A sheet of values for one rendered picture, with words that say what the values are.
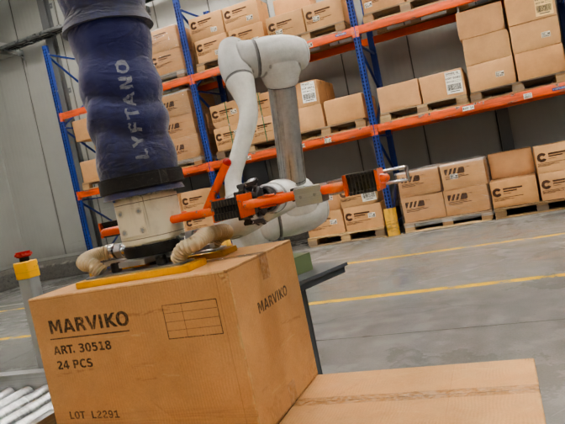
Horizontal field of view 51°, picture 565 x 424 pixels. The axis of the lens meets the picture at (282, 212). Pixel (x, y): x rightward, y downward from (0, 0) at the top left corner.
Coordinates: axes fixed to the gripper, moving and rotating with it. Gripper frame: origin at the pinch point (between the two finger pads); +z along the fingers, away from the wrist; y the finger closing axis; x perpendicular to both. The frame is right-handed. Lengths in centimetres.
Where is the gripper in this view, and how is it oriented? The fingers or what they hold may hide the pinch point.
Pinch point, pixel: (237, 206)
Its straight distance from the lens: 152.5
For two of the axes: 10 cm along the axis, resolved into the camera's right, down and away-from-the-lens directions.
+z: -3.4, 1.1, -9.4
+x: -9.2, 1.7, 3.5
